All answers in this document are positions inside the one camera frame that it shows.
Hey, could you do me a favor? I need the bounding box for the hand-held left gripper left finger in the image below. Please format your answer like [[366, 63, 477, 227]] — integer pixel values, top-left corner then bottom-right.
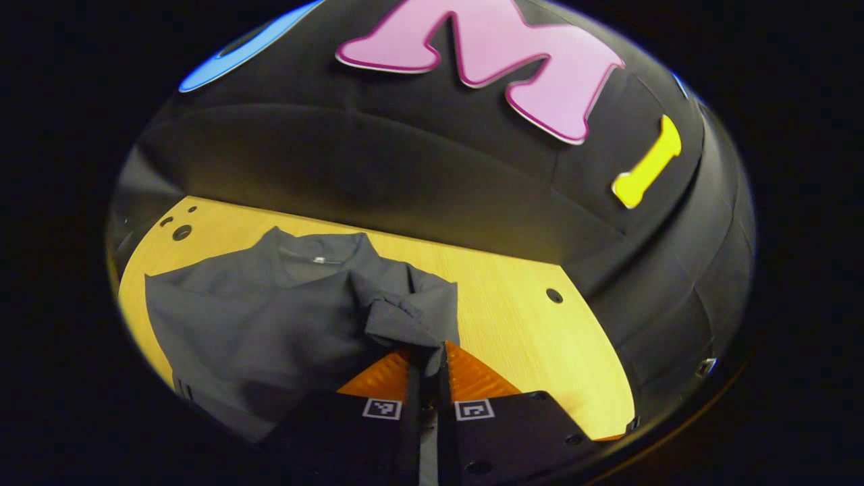
[[263, 344, 423, 486]]

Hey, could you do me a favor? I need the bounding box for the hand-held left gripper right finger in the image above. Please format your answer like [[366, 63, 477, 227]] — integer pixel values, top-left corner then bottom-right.
[[437, 341, 601, 486]]

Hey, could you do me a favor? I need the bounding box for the dark grey collared shirt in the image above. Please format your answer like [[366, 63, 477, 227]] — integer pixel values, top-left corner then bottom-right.
[[144, 226, 461, 443]]

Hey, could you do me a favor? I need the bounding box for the black backdrop cloth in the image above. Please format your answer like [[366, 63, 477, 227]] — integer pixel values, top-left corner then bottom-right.
[[108, 0, 755, 433]]

